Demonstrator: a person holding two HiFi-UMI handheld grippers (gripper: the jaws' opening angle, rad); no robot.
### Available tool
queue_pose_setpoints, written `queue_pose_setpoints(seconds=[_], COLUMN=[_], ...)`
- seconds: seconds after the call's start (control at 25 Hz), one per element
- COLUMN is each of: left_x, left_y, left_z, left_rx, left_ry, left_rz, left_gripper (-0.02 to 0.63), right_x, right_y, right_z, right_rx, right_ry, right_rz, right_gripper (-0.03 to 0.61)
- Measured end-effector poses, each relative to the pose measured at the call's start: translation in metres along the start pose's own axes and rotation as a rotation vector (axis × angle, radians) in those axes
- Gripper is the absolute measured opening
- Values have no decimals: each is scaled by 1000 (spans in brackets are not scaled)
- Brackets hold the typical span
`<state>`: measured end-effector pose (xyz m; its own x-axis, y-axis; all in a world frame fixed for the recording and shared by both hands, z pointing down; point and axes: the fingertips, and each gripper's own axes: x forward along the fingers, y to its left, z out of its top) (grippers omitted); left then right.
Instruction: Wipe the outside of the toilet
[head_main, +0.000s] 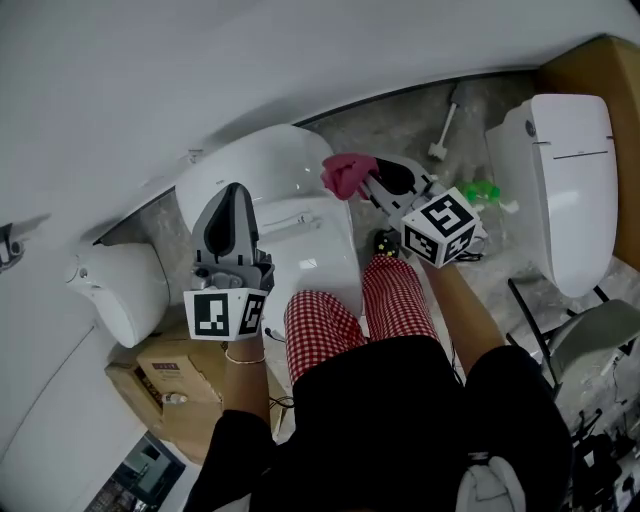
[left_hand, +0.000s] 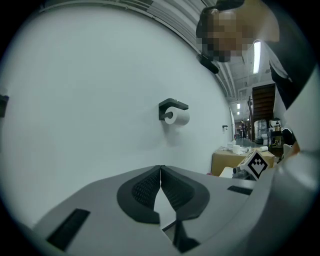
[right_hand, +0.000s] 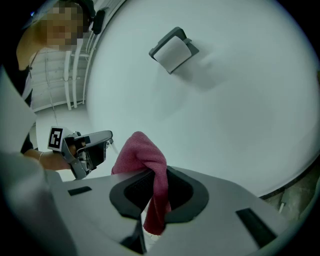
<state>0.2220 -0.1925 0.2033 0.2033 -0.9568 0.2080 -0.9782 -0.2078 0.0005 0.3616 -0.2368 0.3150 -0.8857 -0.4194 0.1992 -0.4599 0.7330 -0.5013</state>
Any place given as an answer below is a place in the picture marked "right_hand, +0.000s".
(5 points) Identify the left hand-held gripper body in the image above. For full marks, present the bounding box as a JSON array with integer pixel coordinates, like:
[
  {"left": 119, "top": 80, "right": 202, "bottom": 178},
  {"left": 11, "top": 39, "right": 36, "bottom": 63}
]
[{"left": 47, "top": 125, "right": 115, "bottom": 181}]

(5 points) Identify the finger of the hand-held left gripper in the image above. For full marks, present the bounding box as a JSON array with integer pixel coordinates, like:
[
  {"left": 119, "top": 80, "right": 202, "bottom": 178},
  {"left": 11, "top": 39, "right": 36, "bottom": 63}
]
[{"left": 105, "top": 138, "right": 121, "bottom": 156}]

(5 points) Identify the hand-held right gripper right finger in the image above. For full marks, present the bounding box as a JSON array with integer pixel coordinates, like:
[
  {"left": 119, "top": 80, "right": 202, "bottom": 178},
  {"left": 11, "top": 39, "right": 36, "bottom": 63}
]
[{"left": 149, "top": 165, "right": 291, "bottom": 256}]

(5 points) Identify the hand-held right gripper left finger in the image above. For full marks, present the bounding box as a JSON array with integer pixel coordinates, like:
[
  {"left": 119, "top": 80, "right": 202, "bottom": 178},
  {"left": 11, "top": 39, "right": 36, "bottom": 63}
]
[{"left": 46, "top": 169, "right": 156, "bottom": 256}]

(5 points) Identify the pink cloth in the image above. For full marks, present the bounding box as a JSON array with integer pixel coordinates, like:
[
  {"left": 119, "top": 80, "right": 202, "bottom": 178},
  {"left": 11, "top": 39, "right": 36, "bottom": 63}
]
[{"left": 111, "top": 131, "right": 174, "bottom": 237}]

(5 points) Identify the person's left forearm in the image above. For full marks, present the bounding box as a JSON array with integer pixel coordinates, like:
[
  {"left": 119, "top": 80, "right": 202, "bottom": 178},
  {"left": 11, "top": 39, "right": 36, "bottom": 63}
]
[{"left": 23, "top": 148, "right": 72, "bottom": 172}]

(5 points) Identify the full toilet paper roll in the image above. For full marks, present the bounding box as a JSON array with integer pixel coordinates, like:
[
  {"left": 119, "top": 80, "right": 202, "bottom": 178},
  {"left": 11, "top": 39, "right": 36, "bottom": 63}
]
[{"left": 152, "top": 35, "right": 192, "bottom": 72}]

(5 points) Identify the black toilet paper holder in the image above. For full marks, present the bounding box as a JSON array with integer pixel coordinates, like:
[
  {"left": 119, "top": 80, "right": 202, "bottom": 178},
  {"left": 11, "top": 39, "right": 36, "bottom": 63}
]
[{"left": 148, "top": 26, "right": 201, "bottom": 75}]

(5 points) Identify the person's left hand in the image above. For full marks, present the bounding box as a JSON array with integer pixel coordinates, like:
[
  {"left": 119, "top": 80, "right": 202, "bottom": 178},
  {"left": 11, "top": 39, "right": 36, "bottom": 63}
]
[{"left": 68, "top": 142, "right": 85, "bottom": 156}]

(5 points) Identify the person's black and white shirt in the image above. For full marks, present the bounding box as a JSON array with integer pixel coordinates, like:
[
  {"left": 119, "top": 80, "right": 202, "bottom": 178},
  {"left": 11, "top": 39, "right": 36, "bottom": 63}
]
[{"left": 0, "top": 44, "right": 39, "bottom": 156}]

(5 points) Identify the person's head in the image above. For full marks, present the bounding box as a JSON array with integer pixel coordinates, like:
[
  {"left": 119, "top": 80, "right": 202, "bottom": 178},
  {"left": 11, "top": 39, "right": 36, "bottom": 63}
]
[{"left": 16, "top": 0, "right": 97, "bottom": 71}]

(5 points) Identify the black head-worn camera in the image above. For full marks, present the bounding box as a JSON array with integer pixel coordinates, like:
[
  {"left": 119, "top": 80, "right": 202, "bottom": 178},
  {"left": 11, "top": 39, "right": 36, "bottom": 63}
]
[{"left": 91, "top": 9, "right": 107, "bottom": 36}]

